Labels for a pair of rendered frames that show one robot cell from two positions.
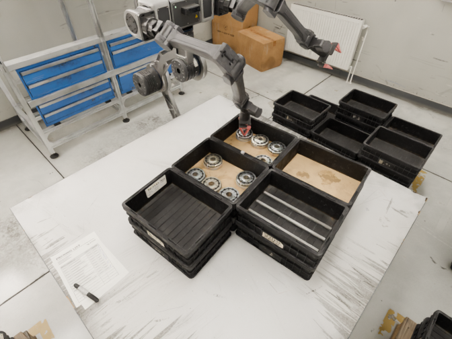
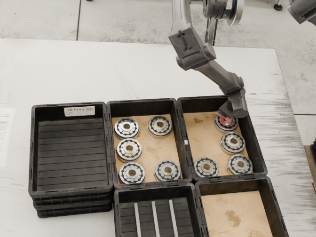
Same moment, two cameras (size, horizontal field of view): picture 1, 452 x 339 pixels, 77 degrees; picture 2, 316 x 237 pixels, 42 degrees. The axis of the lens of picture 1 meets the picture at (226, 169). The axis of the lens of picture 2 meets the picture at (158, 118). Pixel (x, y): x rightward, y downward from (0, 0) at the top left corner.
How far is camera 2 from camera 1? 70 cm
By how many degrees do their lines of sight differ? 25
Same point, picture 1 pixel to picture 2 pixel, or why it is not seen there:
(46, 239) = not seen: outside the picture
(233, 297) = not seen: outside the picture
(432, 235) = not seen: outside the picture
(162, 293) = (8, 207)
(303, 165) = (248, 209)
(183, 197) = (96, 140)
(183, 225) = (68, 167)
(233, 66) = (187, 53)
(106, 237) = (18, 122)
